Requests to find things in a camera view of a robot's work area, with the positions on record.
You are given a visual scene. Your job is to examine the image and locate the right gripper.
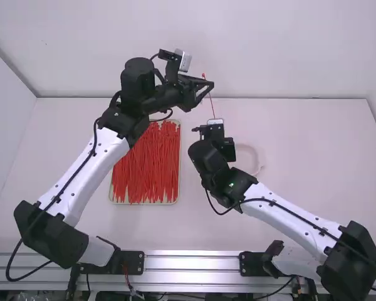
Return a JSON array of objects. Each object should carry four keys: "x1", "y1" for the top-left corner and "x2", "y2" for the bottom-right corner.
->
[{"x1": 199, "y1": 124, "x2": 237, "y2": 162}]

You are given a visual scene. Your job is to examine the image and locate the row of orange cable ties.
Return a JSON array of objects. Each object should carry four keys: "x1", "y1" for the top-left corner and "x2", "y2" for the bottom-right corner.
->
[{"x1": 112, "y1": 119, "x2": 180, "y2": 205}]

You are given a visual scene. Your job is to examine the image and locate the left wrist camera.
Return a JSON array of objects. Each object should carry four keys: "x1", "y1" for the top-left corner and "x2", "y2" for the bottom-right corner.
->
[{"x1": 174, "y1": 48, "x2": 193, "y2": 71}]

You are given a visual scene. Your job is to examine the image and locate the white dish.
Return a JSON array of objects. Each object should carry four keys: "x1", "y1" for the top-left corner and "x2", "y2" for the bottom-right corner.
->
[{"x1": 234, "y1": 143, "x2": 266, "y2": 177}]

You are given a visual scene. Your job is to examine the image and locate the silver rails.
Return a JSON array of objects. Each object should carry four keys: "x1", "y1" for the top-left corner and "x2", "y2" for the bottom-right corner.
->
[{"x1": 0, "y1": 249, "x2": 326, "y2": 296}]

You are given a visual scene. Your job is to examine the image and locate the orange cable tie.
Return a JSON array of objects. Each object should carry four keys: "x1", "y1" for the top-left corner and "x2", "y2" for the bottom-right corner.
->
[{"x1": 201, "y1": 72, "x2": 217, "y2": 119}]

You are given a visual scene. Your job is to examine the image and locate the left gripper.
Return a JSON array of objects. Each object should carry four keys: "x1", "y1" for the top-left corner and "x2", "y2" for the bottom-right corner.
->
[{"x1": 173, "y1": 74, "x2": 215, "y2": 114}]

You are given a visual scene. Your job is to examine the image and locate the pale tray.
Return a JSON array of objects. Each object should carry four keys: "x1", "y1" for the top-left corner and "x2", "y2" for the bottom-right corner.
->
[{"x1": 107, "y1": 118, "x2": 184, "y2": 206}]

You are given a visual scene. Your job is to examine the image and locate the black cable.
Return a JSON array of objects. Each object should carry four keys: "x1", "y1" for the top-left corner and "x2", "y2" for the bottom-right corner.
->
[
  {"x1": 206, "y1": 187, "x2": 243, "y2": 216},
  {"x1": 5, "y1": 216, "x2": 53, "y2": 282}
]

